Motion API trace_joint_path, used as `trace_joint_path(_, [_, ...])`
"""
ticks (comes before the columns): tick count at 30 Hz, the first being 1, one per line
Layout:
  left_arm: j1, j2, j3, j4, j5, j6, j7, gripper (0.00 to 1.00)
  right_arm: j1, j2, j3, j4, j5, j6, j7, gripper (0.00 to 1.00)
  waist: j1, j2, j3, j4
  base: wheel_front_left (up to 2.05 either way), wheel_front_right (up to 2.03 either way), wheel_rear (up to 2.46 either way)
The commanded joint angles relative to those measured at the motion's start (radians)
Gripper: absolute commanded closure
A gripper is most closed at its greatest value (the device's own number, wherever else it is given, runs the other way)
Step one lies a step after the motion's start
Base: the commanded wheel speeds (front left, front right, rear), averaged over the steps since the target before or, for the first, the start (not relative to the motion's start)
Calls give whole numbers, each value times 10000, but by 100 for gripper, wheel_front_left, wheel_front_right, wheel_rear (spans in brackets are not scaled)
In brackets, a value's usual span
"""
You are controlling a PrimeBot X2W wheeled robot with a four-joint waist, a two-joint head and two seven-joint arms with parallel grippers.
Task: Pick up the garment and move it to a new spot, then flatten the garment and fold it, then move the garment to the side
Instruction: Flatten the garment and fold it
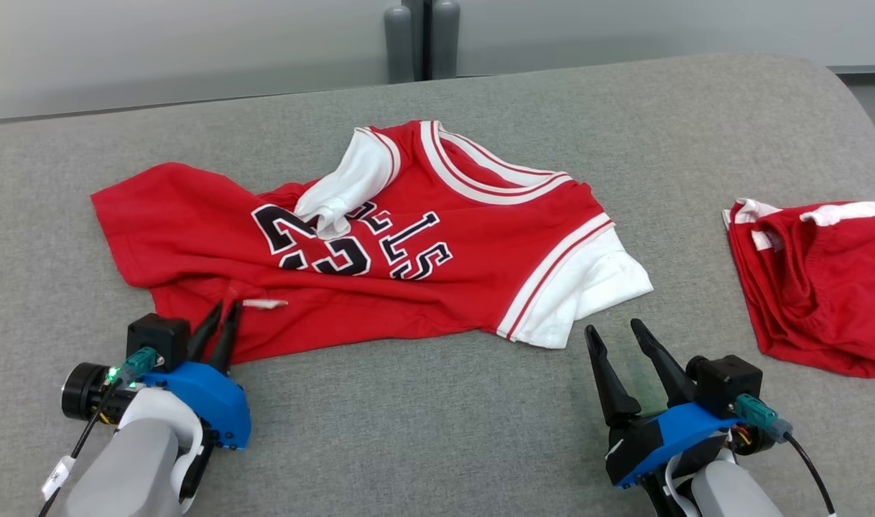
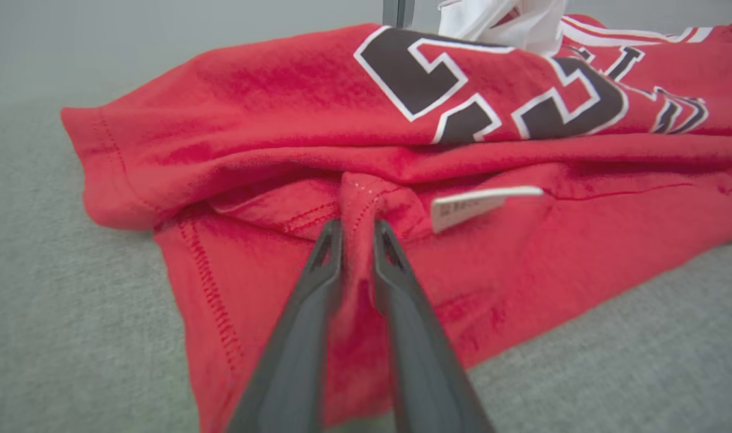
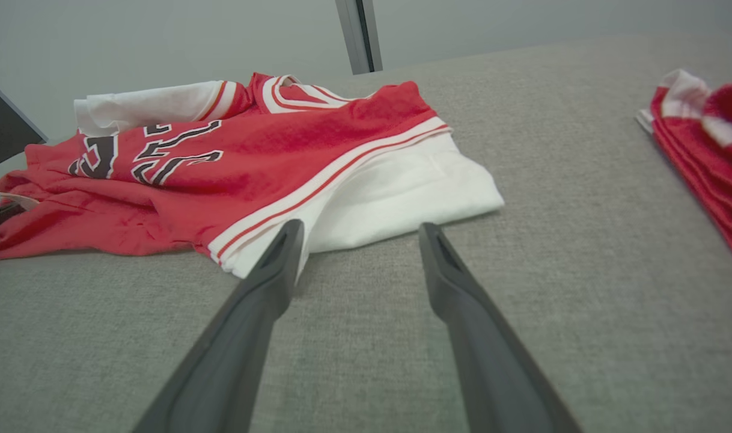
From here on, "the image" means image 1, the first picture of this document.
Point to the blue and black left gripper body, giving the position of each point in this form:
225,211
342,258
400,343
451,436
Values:
207,402

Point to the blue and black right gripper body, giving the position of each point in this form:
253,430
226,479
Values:
667,438

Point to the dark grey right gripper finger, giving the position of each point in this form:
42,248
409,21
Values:
664,362
610,380

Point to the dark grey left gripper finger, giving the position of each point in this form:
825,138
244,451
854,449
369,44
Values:
202,336
225,341

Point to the red white basketball jersey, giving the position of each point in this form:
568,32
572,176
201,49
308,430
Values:
480,273

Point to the red shorts with white stripe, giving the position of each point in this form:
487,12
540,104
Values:
825,287

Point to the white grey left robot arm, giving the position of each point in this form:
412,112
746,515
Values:
136,459

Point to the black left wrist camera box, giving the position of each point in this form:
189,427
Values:
157,337

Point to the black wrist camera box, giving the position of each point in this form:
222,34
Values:
728,380
157,337

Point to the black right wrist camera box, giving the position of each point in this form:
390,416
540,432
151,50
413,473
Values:
728,380

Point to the grey rounded post bumper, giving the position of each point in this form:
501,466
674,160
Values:
399,43
445,39

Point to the grey vertical partition post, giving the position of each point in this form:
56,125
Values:
422,29

